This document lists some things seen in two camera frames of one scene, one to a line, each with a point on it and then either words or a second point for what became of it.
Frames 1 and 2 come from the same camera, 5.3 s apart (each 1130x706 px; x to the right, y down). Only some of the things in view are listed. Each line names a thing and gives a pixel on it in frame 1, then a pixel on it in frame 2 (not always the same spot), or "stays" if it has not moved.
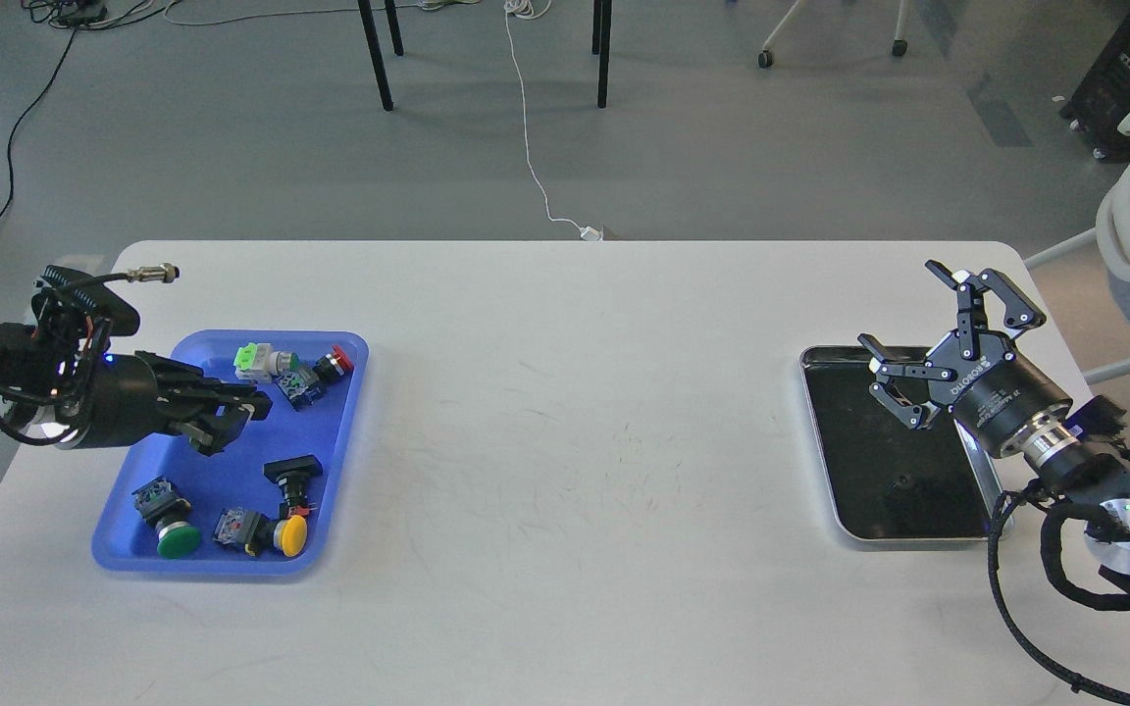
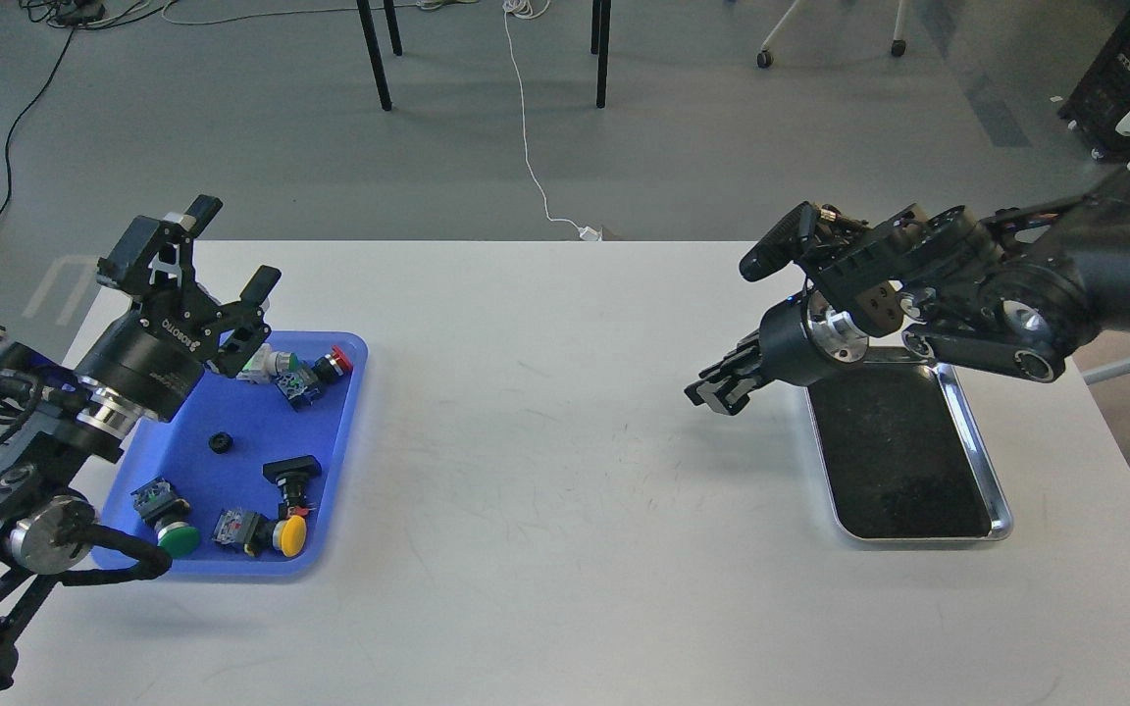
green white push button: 258,362 stays
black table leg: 600,45 stays
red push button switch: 306,383 stays
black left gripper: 127,397 -> 153,364
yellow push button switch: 258,534 stays
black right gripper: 995,395 -> 798,340
